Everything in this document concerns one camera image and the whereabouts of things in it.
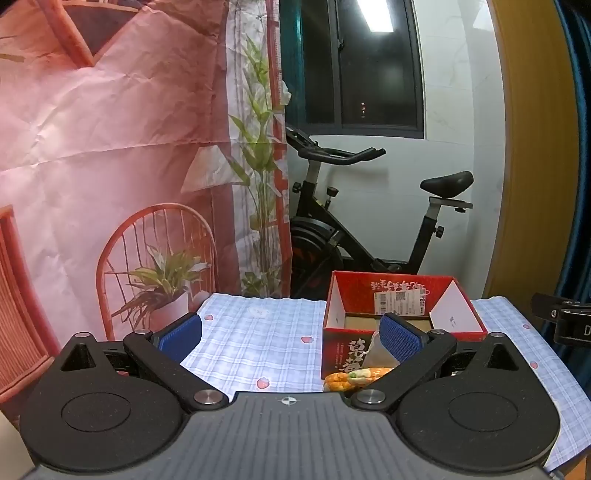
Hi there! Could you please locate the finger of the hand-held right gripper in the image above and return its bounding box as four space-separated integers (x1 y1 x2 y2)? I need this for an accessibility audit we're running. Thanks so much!
530 292 568 320

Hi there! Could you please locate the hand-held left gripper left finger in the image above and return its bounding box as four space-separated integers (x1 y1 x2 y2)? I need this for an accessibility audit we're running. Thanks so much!
59 312 230 413

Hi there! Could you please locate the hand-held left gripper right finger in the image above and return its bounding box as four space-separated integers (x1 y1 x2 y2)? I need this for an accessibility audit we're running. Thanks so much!
351 312 526 412

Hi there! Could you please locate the grey soft pouch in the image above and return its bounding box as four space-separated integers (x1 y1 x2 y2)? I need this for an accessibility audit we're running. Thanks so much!
364 329 394 368

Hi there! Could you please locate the red cardboard box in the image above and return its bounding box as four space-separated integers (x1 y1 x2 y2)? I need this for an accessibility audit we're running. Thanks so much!
322 271 489 380

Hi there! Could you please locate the orange floral plush toy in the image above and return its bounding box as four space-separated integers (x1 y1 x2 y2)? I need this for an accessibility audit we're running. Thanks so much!
324 366 399 393

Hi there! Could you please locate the checkered tablecloth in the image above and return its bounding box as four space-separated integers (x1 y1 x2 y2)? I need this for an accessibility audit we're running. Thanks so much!
179 292 591 474

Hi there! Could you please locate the black exercise bike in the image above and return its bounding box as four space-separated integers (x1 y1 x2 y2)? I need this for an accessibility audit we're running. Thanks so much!
285 124 475 301

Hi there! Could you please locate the yellow wooden panel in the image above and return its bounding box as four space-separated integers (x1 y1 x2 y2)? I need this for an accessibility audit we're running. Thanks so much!
481 0 583 302

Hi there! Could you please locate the printed backdrop cloth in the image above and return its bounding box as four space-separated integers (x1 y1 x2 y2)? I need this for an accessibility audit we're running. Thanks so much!
0 0 293 416

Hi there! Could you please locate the dark window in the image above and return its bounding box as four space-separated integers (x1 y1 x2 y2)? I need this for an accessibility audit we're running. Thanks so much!
295 0 426 140

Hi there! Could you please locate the teal window curtain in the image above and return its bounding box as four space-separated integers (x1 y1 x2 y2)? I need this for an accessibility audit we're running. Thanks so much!
278 0 303 126

